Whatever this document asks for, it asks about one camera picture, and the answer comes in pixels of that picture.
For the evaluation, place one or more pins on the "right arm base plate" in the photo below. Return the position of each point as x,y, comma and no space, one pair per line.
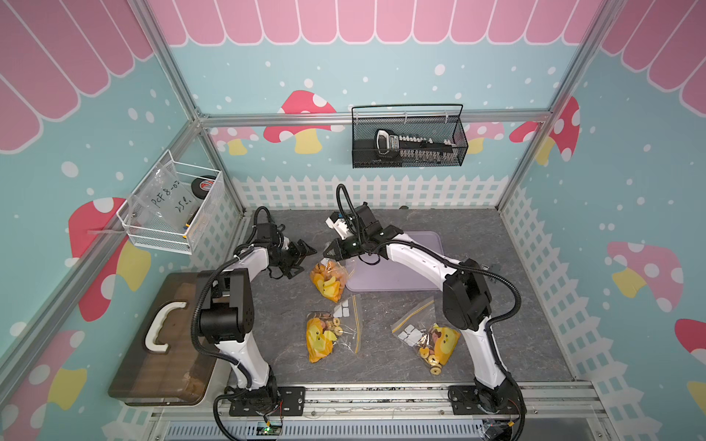
481,400

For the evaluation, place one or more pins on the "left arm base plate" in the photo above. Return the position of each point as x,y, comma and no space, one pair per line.
287,401

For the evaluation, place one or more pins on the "lavender plastic tray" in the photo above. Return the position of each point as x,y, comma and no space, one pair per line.
417,272

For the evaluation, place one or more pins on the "ziploc bag near right arm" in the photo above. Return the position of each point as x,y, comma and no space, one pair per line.
419,329

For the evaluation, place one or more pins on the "black tape roll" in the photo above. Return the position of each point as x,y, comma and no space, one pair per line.
201,186

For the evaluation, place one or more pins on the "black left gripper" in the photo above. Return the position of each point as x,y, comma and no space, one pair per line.
305,251

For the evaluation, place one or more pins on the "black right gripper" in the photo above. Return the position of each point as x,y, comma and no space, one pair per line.
337,245

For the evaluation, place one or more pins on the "aluminium front rail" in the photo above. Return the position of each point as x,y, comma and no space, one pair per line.
555,410

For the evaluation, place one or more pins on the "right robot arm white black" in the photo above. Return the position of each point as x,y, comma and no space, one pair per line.
466,301

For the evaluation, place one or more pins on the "white wire wall basket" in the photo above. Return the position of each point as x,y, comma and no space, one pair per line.
163,214

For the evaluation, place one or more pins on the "brown wooden case white handle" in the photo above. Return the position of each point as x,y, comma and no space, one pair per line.
161,367

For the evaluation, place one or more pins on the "socket set in basket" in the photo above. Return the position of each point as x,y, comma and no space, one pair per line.
385,148

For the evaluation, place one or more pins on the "ziploc bag of mixed cookies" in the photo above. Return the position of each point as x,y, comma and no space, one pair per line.
325,331

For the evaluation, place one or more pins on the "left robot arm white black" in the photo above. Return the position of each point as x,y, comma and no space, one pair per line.
224,316

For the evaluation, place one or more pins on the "ziploc bag of orange cookies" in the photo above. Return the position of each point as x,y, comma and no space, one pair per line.
330,279

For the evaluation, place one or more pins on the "black wire wall basket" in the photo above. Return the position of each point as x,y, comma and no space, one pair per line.
416,135

